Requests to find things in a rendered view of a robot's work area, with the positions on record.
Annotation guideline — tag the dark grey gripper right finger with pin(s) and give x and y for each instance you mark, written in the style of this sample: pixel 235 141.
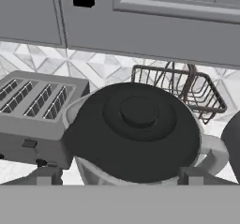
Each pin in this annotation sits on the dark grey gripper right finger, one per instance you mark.
pixel 191 175

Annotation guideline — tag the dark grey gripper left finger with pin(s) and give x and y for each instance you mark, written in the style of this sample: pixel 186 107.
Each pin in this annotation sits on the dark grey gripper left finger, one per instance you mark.
pixel 48 175

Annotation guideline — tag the black round blender lid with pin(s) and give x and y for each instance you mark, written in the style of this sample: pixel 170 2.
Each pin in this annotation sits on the black round blender lid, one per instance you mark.
pixel 131 137

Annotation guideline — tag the dark grey rounded object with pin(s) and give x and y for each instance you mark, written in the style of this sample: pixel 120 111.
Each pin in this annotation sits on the dark grey rounded object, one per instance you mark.
pixel 232 146

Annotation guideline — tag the grey four-slot toaster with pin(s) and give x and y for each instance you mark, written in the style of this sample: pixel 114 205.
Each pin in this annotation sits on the grey four-slot toaster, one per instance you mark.
pixel 34 118

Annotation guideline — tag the grey panelled cupboard door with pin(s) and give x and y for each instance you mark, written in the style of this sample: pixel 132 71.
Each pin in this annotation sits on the grey panelled cupboard door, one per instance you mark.
pixel 150 24

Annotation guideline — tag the grey plain cupboard door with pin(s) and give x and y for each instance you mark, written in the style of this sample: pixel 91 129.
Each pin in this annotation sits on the grey plain cupboard door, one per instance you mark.
pixel 28 15

